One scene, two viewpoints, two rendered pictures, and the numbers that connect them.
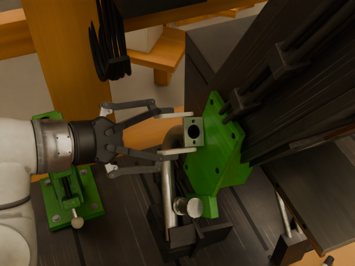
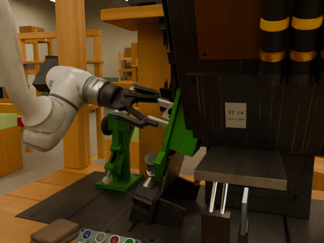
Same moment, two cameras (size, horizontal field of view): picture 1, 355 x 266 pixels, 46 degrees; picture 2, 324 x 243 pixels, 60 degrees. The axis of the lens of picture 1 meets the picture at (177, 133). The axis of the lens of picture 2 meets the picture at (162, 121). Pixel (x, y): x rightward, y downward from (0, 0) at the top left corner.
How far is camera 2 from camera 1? 0.72 m
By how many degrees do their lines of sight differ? 52
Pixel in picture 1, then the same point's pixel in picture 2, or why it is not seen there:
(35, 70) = not seen: hidden behind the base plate
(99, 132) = (121, 93)
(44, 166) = (85, 90)
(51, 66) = not seen: hidden behind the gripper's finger
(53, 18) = (149, 72)
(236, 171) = (183, 136)
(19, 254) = (44, 109)
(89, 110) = (156, 138)
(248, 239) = (196, 235)
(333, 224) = (221, 166)
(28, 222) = (61, 109)
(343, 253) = not seen: outside the picture
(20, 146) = (81, 76)
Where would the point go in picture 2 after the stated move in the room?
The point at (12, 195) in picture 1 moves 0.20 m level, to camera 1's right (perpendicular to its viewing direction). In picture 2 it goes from (64, 93) to (106, 97)
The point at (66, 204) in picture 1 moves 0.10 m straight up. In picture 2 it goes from (106, 165) to (105, 137)
